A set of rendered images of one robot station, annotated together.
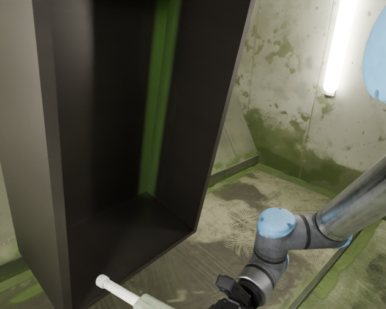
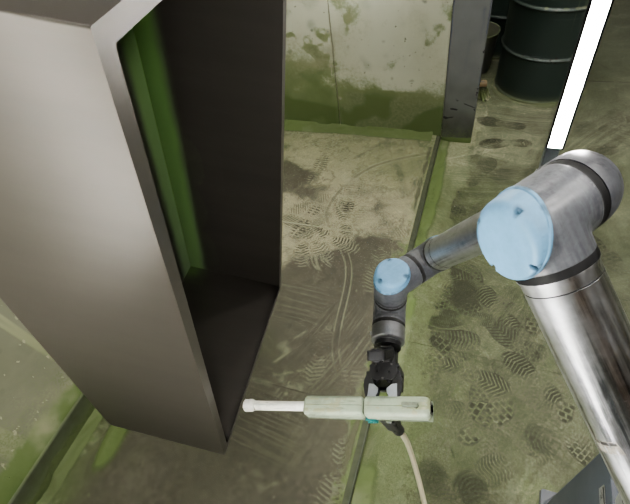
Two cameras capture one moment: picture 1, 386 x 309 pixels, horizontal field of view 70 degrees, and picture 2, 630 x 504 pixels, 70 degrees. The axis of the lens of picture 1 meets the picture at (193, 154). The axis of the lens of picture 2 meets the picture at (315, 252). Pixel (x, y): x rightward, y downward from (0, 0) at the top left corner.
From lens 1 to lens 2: 0.53 m
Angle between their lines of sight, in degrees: 30
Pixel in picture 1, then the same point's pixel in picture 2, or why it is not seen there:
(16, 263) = (68, 428)
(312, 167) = (353, 103)
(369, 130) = (411, 35)
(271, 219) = (388, 277)
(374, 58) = (487, 243)
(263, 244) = (387, 300)
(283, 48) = not seen: outside the picture
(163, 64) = (157, 116)
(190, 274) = (280, 321)
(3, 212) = (3, 388)
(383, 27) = (491, 227)
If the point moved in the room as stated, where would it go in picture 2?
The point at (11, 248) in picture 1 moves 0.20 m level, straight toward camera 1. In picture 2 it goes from (48, 418) to (88, 436)
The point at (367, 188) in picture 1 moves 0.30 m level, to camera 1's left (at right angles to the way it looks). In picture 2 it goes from (471, 243) to (350, 308)
